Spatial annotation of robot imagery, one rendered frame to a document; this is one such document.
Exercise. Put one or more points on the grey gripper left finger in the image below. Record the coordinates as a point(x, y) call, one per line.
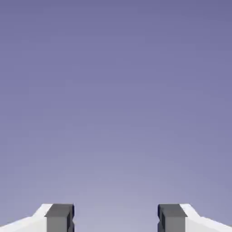
point(57, 220)

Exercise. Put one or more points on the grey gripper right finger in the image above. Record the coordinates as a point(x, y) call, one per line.
point(174, 220)

